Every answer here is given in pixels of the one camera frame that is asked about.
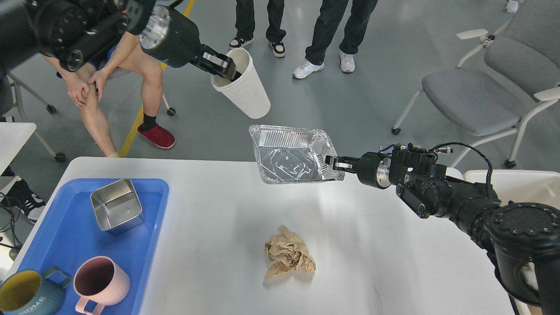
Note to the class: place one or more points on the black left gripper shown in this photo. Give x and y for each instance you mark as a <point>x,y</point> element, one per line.
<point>173,39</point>

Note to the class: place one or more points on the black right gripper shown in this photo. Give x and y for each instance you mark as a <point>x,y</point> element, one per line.
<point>372,168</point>

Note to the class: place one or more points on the white paper cup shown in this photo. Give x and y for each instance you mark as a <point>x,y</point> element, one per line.
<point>247,91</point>

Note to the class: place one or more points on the aluminium foil tray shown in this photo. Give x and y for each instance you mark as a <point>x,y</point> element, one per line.
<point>287,155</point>

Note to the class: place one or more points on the brown paper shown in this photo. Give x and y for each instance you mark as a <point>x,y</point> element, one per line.
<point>287,252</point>

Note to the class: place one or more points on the stainless steel rectangular tray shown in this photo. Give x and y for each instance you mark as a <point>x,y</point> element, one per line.
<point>117,207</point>

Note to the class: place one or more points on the pink ribbed mug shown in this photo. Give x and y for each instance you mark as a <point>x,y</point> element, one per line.
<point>99,282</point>

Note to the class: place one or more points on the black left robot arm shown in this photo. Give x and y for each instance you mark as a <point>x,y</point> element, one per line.
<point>74,31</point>

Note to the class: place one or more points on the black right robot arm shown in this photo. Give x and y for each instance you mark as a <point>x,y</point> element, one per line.
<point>521,238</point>

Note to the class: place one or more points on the clear floor plate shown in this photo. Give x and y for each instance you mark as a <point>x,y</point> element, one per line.
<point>386,150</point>

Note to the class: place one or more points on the standing person white sneakers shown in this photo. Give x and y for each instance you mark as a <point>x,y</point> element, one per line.
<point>330,16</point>

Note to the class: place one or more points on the white plastic bin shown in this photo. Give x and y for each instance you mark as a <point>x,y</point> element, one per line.
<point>526,186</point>

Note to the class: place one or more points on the grey office chair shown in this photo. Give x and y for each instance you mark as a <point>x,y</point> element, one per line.
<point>526,51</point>

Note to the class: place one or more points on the white side table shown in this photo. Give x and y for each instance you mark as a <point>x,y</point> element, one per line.
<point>13,136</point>

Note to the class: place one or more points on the blue plastic tray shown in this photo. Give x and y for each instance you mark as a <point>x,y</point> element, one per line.
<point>69,235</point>

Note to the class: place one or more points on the teal mug yellow inside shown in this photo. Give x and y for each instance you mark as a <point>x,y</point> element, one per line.
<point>29,292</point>

